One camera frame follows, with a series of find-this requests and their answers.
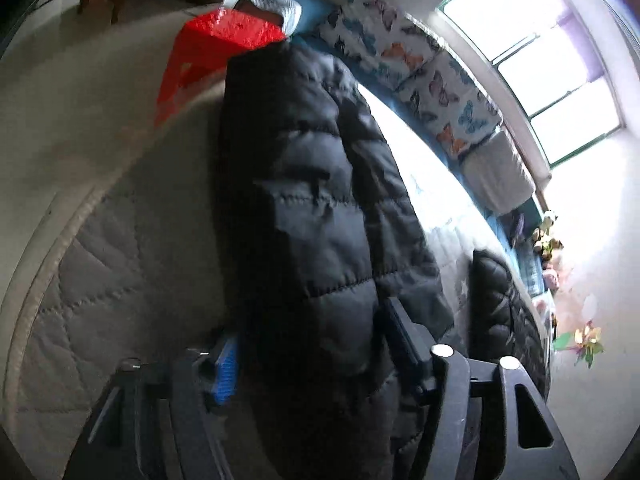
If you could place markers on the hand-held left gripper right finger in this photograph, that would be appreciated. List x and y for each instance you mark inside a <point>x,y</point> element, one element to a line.
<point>402,337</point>

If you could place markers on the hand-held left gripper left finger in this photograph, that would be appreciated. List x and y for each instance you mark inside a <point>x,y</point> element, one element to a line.
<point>226,372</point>

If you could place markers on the black puffer jacket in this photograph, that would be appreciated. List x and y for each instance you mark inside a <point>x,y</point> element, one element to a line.
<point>310,200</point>

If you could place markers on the grey quilted star blanket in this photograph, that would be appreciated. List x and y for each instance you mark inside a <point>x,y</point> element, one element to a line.
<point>125,260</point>

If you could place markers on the stuffed toys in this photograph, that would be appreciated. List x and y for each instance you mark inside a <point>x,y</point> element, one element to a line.
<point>546,240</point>

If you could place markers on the artificial flower decoration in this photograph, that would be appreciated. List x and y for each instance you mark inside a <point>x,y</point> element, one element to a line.
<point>585,342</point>

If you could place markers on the plain grey pillow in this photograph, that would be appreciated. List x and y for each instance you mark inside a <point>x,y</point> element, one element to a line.
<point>497,172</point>

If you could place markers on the butterfly print pillow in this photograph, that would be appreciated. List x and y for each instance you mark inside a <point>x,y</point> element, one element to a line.
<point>450,105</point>
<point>372,35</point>

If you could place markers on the window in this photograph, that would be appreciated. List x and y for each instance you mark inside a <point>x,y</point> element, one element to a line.
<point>540,45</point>

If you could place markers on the red plastic stool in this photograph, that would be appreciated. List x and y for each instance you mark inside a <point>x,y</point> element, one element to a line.
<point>225,30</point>

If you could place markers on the grey fabric bundle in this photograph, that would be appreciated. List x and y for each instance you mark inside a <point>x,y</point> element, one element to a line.
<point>272,5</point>

